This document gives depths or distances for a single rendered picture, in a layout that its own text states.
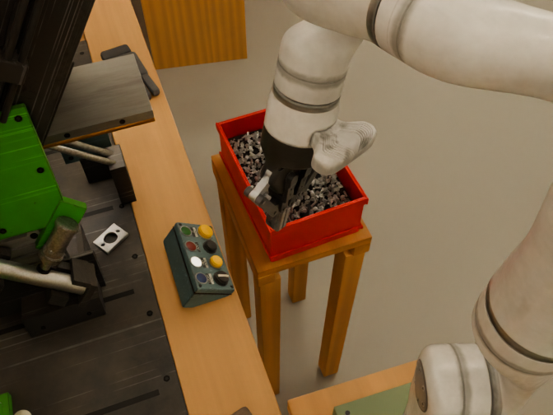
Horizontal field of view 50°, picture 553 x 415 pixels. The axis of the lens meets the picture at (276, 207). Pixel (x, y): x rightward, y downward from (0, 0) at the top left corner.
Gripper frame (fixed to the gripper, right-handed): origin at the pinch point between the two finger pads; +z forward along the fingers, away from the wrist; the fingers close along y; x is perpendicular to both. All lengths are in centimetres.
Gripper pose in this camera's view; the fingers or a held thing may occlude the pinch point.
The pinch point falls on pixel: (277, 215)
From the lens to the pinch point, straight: 73.0
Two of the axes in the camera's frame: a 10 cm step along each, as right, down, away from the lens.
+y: -6.5, 4.6, -6.0
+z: -1.6, 6.9, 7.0
